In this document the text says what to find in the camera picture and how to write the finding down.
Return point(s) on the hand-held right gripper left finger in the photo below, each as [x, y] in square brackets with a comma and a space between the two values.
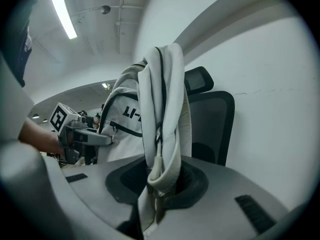
[95, 184]

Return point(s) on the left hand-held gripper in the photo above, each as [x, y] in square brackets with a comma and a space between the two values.
[62, 116]

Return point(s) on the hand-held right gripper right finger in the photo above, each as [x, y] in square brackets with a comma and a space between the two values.
[220, 196]

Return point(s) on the black mesh office chair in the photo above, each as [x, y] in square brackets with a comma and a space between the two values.
[212, 124]

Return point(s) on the light grey backpack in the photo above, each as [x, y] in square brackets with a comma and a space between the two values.
[162, 109]

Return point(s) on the person's left forearm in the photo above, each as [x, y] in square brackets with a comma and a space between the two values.
[37, 134]

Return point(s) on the small ceiling light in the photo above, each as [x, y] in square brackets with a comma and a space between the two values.
[104, 85]

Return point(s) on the person's black clothing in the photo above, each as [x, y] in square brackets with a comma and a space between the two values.
[17, 41]

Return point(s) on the long ceiling light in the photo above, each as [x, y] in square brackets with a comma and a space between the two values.
[63, 16]

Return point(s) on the ceiling pipe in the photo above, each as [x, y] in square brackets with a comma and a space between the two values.
[121, 14]

